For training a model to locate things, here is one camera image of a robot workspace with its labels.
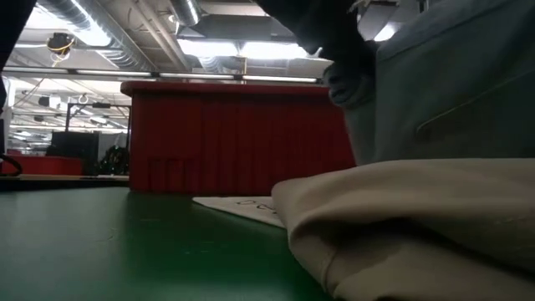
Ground large round silver duct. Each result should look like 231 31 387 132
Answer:
35 0 158 72

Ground black monitor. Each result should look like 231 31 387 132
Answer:
49 131 100 171

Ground small round silver duct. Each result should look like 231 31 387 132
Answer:
169 0 202 27

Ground light blue jeans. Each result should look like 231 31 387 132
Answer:
324 0 535 166

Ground black curved cable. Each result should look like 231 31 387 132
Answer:
0 153 23 176

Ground large shiny metal duct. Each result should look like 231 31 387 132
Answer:
357 0 403 43

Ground red storage bin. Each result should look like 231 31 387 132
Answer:
0 155 84 176

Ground wooden workbench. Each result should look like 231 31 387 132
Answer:
0 173 131 191

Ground green table mat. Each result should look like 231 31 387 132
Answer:
0 186 335 301

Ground white printed tote bag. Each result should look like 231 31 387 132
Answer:
191 195 288 229

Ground black background robot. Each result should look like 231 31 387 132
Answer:
98 145 130 176

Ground khaki shorts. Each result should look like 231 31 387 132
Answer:
271 157 535 301

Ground bright ceiling light panel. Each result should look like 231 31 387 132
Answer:
177 39 313 59

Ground long linear ceiling light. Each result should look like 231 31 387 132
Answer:
0 65 319 84

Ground black yellow cord reel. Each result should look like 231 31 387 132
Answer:
44 32 77 58

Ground red plastic laundry bin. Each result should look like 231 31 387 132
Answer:
120 80 356 196

